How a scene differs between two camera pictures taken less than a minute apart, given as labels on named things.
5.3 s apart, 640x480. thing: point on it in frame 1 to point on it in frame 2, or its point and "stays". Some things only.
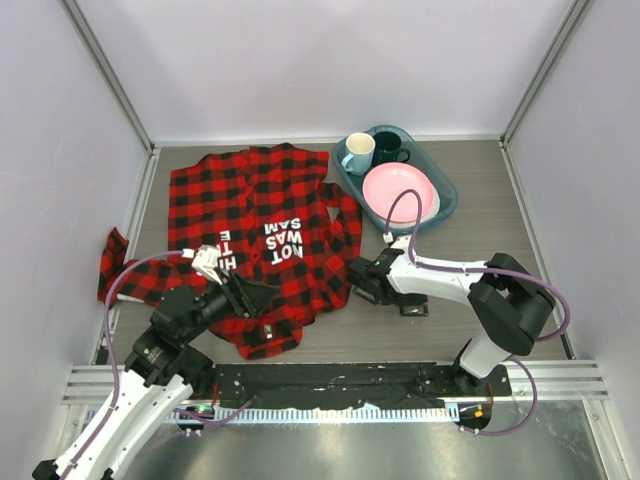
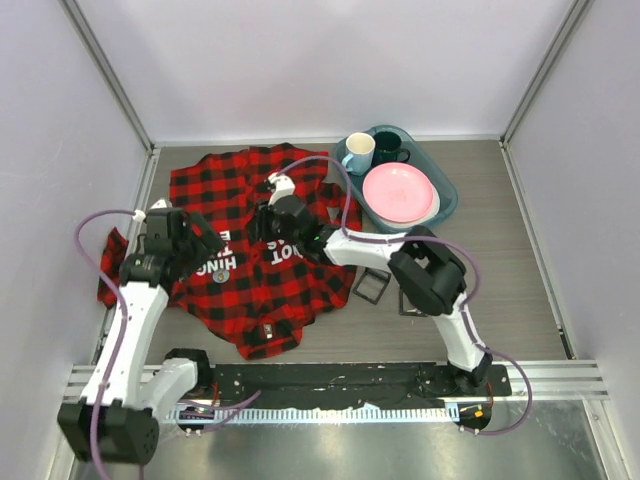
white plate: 426,220 stays
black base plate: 347,384 stays
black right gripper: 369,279 to 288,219
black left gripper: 253,295 to 209,237
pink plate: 382,183 stays
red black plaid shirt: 274,218 stays
